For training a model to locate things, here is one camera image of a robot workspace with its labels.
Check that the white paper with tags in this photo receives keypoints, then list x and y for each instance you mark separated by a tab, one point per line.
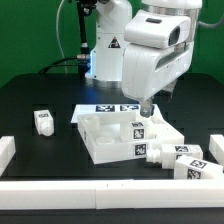
109	113

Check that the black camera pole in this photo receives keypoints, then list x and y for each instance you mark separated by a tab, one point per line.
84	8

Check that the white square table top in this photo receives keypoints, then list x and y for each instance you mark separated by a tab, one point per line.
104	143

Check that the white right obstacle block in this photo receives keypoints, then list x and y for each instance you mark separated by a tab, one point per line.
216	147

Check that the white left obstacle block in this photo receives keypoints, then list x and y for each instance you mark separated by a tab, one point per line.
7	151

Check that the white obstacle block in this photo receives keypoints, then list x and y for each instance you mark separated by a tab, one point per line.
7	151
216	147

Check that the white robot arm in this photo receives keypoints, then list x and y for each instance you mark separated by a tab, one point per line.
112	16

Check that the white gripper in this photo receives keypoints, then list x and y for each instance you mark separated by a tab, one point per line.
156	55

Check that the white front obstacle bar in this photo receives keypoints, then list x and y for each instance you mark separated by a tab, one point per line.
110	194

